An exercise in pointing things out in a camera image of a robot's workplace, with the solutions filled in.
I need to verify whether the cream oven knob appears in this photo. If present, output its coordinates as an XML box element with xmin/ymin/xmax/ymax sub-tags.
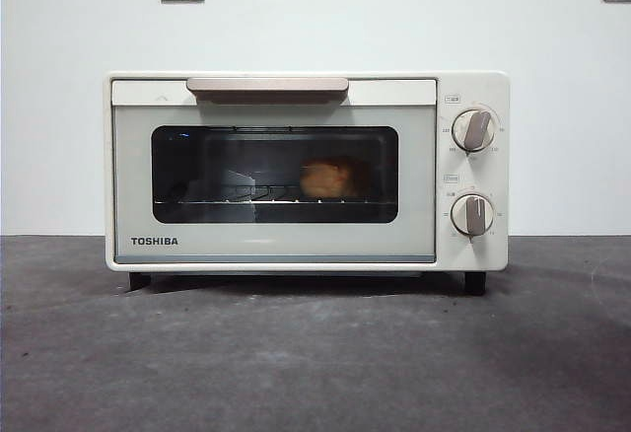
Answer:
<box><xmin>451</xmin><ymin>108</ymin><xmax>498</xmax><ymax>153</ymax></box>
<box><xmin>451</xmin><ymin>192</ymin><xmax>496</xmax><ymax>237</ymax></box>

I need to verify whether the metal wire oven rack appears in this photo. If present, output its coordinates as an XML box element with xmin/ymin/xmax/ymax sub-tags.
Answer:
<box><xmin>153</xmin><ymin>182</ymin><xmax>398</xmax><ymax>206</ymax></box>

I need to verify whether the golden brown bread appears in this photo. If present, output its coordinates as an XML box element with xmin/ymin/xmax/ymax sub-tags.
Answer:
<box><xmin>299</xmin><ymin>155</ymin><xmax>374</xmax><ymax>200</ymax></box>

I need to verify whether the cream toaster oven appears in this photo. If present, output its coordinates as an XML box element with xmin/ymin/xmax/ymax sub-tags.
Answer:
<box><xmin>103</xmin><ymin>69</ymin><xmax>512</xmax><ymax>296</ymax></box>

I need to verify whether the oven door with brown handle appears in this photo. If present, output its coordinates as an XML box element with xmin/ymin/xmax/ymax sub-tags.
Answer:
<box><xmin>110</xmin><ymin>76</ymin><xmax>438</xmax><ymax>264</ymax></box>

